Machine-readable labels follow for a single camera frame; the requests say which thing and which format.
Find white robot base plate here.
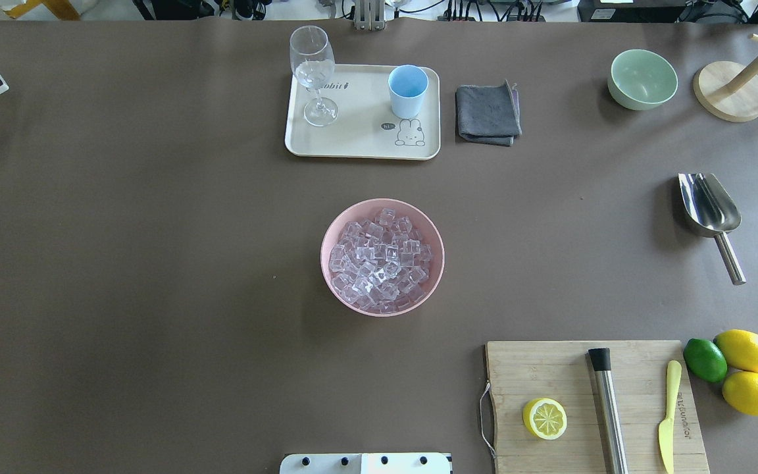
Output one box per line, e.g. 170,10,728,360
279,452,453,473

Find green lime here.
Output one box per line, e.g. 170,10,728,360
683,338,728,383

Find pink bowl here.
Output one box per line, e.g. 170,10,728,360
320,198,446,318

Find wooden cup tree stand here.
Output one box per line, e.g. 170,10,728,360
693,35,758,122

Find light blue cup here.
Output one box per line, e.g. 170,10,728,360
388,64,429,119

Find silver metal scoop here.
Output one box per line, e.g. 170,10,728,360
678,173,746,285

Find yellow lemon upper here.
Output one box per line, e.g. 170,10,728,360
713,329,758,373

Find yellow lemon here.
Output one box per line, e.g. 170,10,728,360
722,371,758,416
713,329,758,373

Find yellow plastic knife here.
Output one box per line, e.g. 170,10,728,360
657,360,682,473

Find clear ice cubes pile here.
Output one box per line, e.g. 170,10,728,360
328,207,433,313

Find green ceramic bowl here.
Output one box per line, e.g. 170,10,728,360
607,50,678,111

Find grey folded cloth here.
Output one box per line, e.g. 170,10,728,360
455,81,522,147

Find bamboo cutting board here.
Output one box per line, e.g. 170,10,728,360
485,341,684,473

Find clear wine glass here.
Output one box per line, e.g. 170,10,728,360
290,25,339,127

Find half lemon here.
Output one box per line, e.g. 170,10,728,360
522,397,568,440

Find steel muddler black tip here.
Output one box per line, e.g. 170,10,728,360
588,348,630,473

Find cream rabbit tray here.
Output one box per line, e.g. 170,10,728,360
284,64,442,160

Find yellow lemon lower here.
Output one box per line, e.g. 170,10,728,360
722,371,758,416

